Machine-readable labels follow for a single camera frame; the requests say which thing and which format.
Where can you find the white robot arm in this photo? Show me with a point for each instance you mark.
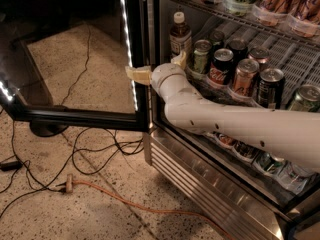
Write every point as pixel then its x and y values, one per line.
pixel 292 135

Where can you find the black soda can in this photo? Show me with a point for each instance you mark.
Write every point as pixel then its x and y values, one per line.
pixel 270 87

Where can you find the brown tea bottle white cap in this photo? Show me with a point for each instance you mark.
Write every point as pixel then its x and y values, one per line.
pixel 180 35

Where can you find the dark can second row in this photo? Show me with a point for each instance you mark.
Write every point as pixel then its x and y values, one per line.
pixel 239 47

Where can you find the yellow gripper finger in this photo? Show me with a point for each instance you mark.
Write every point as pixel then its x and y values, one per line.
pixel 180 60
pixel 141 75

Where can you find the black power adapter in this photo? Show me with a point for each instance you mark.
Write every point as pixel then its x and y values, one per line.
pixel 8 166

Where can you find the glass fridge door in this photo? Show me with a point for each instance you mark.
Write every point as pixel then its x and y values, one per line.
pixel 63 62

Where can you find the stainless steel fridge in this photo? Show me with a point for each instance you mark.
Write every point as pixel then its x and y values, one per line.
pixel 244 202

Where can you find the green soda can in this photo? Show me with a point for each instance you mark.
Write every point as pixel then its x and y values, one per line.
pixel 201 55

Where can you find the clear water bottle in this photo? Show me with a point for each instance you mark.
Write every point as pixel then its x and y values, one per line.
pixel 293 178

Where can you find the red cola can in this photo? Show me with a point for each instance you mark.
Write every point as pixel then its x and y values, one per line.
pixel 221 66

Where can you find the copper can second row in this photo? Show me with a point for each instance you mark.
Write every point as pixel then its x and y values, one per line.
pixel 261 55

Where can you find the black round stand base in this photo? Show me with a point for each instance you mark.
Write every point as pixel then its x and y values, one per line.
pixel 42 129

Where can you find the green can bottom shelf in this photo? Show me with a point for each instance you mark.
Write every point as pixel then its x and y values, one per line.
pixel 269 164

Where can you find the orange soda can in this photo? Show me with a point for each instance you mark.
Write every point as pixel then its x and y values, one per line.
pixel 245 76

